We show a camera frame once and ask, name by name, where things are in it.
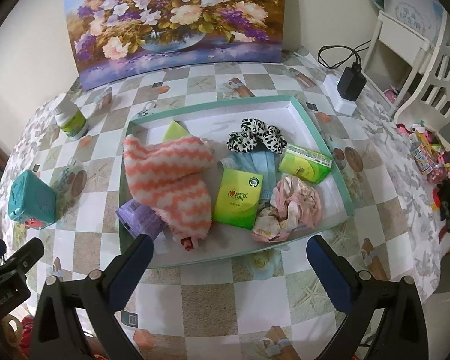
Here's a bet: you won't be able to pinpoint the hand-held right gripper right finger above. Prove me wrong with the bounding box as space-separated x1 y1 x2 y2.
307 235 430 360

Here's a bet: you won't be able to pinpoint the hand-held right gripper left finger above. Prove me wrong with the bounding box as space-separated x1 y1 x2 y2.
30 233 154 360

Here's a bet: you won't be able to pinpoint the purple packet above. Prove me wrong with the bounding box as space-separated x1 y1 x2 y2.
115 199 167 244

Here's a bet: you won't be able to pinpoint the pink patterned cloth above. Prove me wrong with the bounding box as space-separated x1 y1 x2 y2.
252 178 323 244

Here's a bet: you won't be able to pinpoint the pink white striped fuzzy towel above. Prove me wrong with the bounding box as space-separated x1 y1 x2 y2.
122 135 216 251

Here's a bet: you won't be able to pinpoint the green tissue packet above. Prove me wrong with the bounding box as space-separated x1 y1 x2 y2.
212 168 266 230
278 143 332 185

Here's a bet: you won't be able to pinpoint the blue face mask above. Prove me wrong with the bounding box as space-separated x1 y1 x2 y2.
217 150 286 199

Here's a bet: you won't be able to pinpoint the lime green cloth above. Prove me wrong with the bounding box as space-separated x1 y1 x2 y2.
161 120 190 144

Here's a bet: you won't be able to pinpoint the leopard print scrunchie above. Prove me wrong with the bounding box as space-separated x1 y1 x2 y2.
227 118 289 155

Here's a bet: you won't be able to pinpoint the teal shallow cardboard box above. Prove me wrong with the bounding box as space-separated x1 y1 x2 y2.
118 95 355 269

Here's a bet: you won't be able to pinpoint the cream tape roll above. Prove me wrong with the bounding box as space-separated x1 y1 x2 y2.
2 316 21 347

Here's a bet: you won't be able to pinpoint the red floral cloth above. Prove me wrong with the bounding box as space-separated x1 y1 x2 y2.
19 315 106 360

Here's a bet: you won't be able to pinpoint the teal plastic box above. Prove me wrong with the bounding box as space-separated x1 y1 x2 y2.
7 170 58 230

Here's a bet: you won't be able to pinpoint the checkered tablecloth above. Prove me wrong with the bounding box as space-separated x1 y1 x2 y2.
0 47 445 360

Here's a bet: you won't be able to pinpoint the dark clothes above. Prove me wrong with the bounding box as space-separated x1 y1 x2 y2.
433 184 450 233

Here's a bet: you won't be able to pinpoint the white bottle green label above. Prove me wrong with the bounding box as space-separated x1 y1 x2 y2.
54 94 89 140

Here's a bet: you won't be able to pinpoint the pile of colourful toys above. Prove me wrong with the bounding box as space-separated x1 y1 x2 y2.
395 120 450 186

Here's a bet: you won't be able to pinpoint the white power strip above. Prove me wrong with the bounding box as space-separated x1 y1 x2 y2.
324 75 357 115

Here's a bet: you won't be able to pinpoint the black power adapter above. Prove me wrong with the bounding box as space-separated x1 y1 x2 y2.
337 65 366 102

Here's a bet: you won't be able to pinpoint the white chair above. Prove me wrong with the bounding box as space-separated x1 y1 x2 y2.
393 19 450 136

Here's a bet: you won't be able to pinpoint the flower painting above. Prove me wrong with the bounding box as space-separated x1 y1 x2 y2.
63 0 287 91

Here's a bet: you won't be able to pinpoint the black cable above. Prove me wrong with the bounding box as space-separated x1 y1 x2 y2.
318 39 372 70

